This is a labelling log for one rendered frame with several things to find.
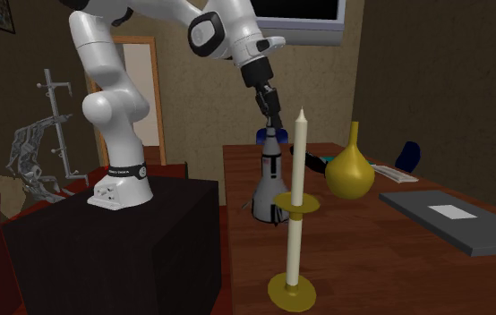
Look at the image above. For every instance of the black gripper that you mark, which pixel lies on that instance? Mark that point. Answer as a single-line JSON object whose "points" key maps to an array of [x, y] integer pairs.
{"points": [[256, 72]]}

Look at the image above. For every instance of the yellow long-necked vase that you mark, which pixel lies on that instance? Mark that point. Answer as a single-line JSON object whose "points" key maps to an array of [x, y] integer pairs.
{"points": [[349, 174]]}

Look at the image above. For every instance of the grey coat stand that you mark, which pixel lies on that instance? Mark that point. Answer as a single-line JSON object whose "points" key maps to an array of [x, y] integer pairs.
{"points": [[27, 144]]}

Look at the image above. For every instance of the grey-framed window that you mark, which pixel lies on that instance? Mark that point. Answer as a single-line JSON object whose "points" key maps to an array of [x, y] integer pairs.
{"points": [[304, 22]]}

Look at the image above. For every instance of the white keyboard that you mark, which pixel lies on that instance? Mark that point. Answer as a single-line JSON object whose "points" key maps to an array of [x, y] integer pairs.
{"points": [[394, 173]]}

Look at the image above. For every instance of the white and grey rocket model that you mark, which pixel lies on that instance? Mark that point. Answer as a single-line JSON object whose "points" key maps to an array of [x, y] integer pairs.
{"points": [[270, 183]]}

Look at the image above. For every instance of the grey flat book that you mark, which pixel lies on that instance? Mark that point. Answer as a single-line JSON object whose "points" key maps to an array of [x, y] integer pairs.
{"points": [[488, 231]]}

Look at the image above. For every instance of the brown wooden table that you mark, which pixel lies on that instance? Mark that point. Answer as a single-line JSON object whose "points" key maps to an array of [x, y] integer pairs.
{"points": [[361, 261]]}

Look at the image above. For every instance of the white door with wooden frame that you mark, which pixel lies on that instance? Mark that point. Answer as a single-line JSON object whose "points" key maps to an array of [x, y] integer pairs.
{"points": [[143, 87]]}

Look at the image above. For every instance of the black robot stand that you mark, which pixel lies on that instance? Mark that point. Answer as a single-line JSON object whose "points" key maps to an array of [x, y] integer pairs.
{"points": [[112, 257]]}

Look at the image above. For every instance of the black curved object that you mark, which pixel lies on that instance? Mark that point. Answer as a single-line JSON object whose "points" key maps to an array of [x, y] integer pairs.
{"points": [[313, 162]]}

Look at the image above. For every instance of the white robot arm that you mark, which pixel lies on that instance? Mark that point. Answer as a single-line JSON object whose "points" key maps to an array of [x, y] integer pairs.
{"points": [[115, 135]]}

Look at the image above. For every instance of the blue chair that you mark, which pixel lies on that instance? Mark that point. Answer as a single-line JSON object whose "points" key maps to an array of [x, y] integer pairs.
{"points": [[408, 156], [259, 136]]}

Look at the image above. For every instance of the white candle in yellow holder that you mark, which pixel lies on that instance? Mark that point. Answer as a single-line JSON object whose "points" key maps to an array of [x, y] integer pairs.
{"points": [[299, 166]]}

